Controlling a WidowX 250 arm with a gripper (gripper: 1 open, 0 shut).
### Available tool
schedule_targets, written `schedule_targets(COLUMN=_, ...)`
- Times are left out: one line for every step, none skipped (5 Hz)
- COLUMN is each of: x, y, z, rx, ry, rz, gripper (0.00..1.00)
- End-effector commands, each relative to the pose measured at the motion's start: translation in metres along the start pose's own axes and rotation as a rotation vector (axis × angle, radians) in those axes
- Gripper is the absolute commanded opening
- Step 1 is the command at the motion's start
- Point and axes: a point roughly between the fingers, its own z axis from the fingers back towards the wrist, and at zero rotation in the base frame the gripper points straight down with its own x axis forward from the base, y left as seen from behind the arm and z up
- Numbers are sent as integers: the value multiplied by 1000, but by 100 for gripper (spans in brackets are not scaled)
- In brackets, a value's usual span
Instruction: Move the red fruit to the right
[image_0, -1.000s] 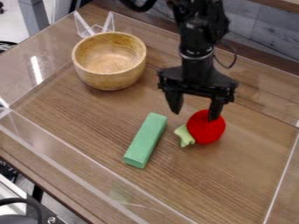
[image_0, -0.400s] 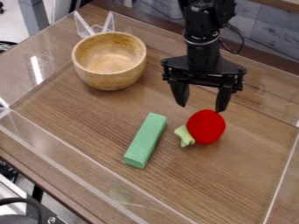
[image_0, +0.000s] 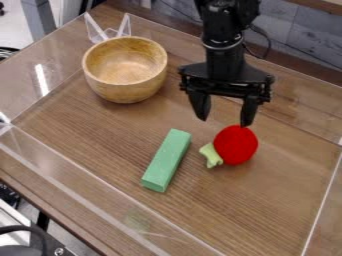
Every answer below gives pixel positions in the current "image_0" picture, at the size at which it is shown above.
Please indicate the clear acrylic tray enclosure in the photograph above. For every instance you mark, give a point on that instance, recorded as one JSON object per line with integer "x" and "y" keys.
{"x": 124, "y": 173}

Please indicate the wooden bowl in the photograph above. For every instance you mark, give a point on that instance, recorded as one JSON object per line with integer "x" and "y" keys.
{"x": 126, "y": 68}

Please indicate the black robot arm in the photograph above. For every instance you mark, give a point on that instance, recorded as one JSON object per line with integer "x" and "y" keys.
{"x": 226, "y": 18}

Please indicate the red plush strawberry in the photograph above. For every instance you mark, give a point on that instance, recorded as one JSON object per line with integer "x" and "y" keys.
{"x": 233, "y": 147}

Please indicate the black metal bracket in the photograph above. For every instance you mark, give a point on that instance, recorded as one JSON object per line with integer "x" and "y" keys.
{"x": 55, "y": 247}

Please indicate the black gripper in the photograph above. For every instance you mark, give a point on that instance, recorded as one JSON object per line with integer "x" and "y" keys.
{"x": 226, "y": 75}

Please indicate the green rectangular block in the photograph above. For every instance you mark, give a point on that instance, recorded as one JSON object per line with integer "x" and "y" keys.
{"x": 166, "y": 160}

